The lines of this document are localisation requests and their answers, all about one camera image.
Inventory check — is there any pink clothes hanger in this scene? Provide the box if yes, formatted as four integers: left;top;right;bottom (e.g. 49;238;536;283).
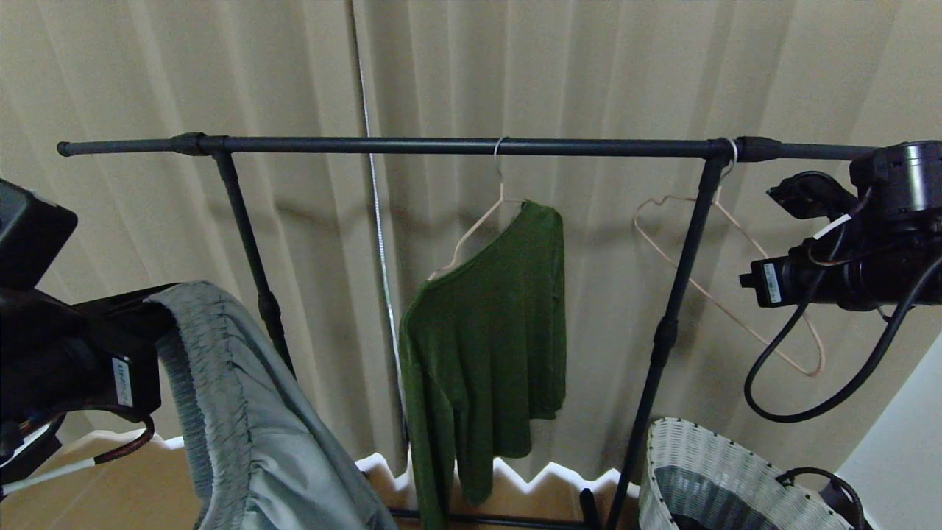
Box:
427;138;527;282
633;140;826;378

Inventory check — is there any beige curtain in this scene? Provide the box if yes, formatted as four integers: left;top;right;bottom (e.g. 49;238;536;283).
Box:
0;0;942;483

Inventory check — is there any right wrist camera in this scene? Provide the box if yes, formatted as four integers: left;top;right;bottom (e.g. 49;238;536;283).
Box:
765;171;860;222

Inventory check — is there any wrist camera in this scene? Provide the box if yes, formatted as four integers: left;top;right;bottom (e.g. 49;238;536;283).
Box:
765;171;860;222
0;179;79;292

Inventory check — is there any green printed shirt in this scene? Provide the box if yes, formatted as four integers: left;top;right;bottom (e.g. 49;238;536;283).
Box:
397;200;567;530

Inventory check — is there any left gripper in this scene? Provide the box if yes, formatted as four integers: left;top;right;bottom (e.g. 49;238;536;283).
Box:
0;291;163;442

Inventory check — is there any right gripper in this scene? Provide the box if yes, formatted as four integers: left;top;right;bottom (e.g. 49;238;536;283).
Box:
740;236;942;311

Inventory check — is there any pale grey garment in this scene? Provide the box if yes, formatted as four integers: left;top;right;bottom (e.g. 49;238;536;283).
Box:
147;280;398;530

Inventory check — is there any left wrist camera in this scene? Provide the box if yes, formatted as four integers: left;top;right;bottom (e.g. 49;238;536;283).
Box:
0;179;79;292

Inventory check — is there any white laundry basket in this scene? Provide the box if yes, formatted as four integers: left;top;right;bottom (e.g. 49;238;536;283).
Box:
637;417;873;530

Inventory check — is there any black clothes rack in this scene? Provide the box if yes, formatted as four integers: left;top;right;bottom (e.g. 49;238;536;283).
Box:
57;132;884;530

